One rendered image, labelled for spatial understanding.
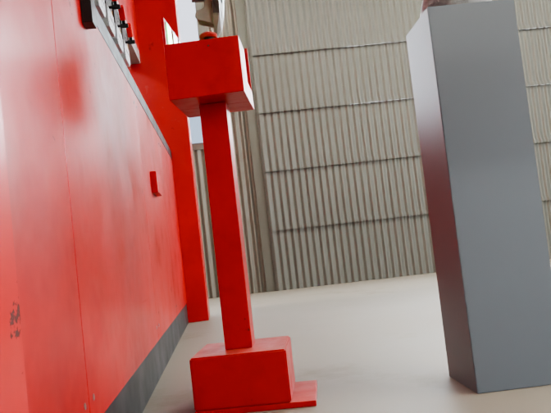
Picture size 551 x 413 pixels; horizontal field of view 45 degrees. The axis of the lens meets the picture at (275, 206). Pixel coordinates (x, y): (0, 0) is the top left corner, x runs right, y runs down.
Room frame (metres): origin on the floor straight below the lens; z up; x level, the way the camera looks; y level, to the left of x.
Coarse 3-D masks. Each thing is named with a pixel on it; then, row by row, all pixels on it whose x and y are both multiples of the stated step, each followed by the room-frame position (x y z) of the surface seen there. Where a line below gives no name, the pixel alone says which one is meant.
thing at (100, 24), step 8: (96, 8) 1.37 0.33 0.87; (96, 16) 1.36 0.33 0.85; (104, 24) 1.46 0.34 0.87; (104, 32) 1.45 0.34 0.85; (112, 40) 1.57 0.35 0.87; (112, 48) 1.56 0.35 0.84; (120, 56) 1.68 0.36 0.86; (120, 64) 1.67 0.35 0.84; (128, 72) 1.83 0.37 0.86; (128, 80) 1.81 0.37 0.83; (136, 88) 2.00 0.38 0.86; (136, 96) 1.98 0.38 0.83; (144, 104) 2.20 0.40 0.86; (152, 120) 2.42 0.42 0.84; (160, 136) 2.73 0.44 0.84; (168, 152) 3.13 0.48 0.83
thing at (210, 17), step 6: (204, 0) 1.50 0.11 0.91; (210, 0) 1.49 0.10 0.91; (204, 6) 1.50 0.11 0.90; (210, 6) 1.49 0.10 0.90; (198, 12) 1.50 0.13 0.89; (204, 12) 1.50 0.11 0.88; (210, 12) 1.50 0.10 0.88; (198, 18) 1.50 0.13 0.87; (204, 18) 1.50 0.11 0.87; (210, 18) 1.50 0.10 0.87; (216, 18) 1.49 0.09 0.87; (216, 24) 1.49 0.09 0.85; (216, 30) 1.50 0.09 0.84
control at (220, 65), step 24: (168, 48) 1.37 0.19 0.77; (192, 48) 1.37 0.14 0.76; (216, 48) 1.37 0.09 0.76; (240, 48) 1.39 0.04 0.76; (168, 72) 1.37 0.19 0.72; (192, 72) 1.37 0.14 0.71; (216, 72) 1.37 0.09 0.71; (240, 72) 1.36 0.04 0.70; (192, 96) 1.37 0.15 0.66; (216, 96) 1.39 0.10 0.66; (240, 96) 1.41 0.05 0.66
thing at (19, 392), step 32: (0, 96) 0.36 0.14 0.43; (0, 128) 0.35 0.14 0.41; (0, 160) 0.35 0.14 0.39; (0, 192) 0.34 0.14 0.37; (0, 224) 0.34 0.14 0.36; (0, 256) 0.33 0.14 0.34; (0, 288) 0.33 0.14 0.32; (0, 320) 0.32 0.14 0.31; (0, 352) 0.32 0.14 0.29; (0, 384) 0.32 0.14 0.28
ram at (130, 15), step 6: (120, 0) 2.74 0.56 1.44; (126, 0) 2.99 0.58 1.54; (132, 0) 3.26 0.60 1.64; (126, 6) 2.97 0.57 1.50; (132, 6) 3.23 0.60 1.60; (126, 12) 2.94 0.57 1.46; (132, 12) 3.19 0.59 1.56; (126, 18) 2.92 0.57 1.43; (132, 18) 3.17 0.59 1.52; (132, 24) 3.14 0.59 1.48; (132, 30) 3.11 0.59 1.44; (132, 48) 3.08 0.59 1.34; (138, 48) 3.30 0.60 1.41; (132, 54) 3.17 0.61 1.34; (138, 54) 3.27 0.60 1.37; (132, 60) 3.26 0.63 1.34; (138, 60) 3.27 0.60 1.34
